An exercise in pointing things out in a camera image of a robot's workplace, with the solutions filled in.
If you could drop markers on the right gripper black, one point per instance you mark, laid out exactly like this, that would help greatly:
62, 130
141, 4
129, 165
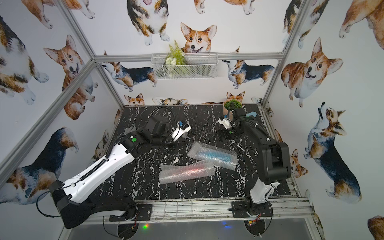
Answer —
226, 136

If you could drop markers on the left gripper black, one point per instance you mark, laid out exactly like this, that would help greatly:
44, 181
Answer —
175, 141

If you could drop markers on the bubble wrap sheet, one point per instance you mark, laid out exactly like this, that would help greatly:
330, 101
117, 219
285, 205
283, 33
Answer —
198, 148
172, 174

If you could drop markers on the red wine bottle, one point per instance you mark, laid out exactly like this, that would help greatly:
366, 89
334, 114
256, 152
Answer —
192, 173

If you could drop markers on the blue wine bottle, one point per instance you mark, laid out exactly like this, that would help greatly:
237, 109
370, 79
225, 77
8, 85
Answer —
215, 156

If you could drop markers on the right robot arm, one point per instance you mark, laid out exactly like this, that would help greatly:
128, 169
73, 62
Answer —
273, 161

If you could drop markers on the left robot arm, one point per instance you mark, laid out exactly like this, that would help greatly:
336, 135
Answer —
72, 197

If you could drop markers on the grey work glove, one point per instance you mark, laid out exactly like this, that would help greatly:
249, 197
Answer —
130, 129

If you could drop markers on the potted green plant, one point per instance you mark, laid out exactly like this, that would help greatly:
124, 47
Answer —
231, 105

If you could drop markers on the teal garden trowel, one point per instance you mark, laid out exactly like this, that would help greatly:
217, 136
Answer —
251, 114

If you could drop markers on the artificial fern with flower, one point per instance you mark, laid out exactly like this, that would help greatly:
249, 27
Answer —
175, 61

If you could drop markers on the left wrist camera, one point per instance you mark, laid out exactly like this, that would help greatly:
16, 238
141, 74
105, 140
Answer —
182, 128

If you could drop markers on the white wire wall basket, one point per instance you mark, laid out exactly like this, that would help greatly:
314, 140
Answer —
189, 66

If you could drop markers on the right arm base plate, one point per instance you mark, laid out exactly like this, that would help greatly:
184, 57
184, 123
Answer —
248, 209

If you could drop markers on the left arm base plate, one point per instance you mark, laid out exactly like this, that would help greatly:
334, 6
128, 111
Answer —
141, 212

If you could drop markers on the aluminium front rail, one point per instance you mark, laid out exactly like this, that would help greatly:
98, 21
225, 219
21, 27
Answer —
208, 210

